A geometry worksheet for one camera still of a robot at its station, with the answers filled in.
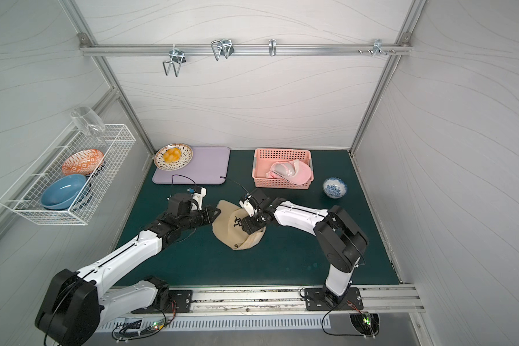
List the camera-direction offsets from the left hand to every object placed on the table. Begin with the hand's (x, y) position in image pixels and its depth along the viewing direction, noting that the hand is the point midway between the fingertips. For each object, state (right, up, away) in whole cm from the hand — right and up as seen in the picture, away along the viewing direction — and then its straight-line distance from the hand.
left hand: (221, 211), depth 82 cm
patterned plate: (-27, +24, +36) cm, 51 cm away
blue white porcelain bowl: (+51, +7, +22) cm, 56 cm away
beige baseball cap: (+2, -6, +2) cm, 7 cm away
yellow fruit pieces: (-34, +24, +32) cm, 53 cm away
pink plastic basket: (+16, +23, +33) cm, 43 cm away
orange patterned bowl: (-44, +19, -11) cm, 49 cm away
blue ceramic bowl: (-42, +10, -20) cm, 48 cm away
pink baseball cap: (+32, +15, +22) cm, 42 cm away
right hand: (+10, -6, +7) cm, 14 cm away
